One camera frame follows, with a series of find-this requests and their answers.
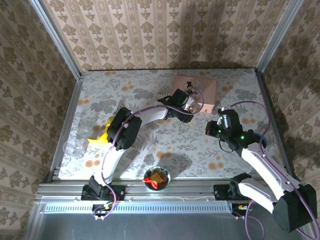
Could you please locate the pink tin box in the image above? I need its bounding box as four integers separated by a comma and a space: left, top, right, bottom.
172, 74, 217, 114

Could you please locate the blue round object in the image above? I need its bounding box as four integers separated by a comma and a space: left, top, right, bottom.
253, 133, 269, 149

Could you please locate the glass bowl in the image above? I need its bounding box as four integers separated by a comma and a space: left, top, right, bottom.
142, 166, 172, 192

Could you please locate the red candy wrapper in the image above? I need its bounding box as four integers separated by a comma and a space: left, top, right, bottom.
142, 171, 168, 189

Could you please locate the yellow toy banana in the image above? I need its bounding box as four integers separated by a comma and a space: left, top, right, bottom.
86, 116, 114, 152

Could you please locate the grey metal sheet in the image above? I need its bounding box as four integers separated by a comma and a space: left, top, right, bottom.
24, 196, 320, 240

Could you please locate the clear plastic cup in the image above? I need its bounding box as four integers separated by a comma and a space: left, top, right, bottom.
62, 137, 86, 160

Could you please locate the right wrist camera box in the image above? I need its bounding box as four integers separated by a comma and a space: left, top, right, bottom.
216, 113, 232, 129

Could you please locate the black wire loop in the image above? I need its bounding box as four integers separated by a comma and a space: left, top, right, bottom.
218, 139, 233, 154

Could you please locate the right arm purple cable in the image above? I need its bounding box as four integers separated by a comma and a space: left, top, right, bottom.
221, 99, 320, 240

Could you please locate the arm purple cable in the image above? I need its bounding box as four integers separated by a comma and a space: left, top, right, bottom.
92, 89, 205, 221
221, 99, 320, 240

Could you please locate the aluminium table side rail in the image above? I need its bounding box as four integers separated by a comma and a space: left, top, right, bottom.
254, 68, 301, 183
46, 77, 85, 184

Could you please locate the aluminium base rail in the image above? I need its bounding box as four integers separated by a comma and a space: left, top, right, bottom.
34, 177, 310, 201

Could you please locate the black cable connector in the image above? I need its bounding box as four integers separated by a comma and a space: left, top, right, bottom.
230, 202, 254, 219
91, 203, 114, 219

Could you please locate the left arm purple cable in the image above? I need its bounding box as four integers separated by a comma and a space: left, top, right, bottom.
92, 89, 205, 221

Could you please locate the slotted cable duct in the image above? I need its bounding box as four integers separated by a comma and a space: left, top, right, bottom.
43, 201, 234, 214

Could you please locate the aluminium frame post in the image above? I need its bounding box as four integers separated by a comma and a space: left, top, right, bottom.
255, 0, 305, 74
29, 0, 83, 80

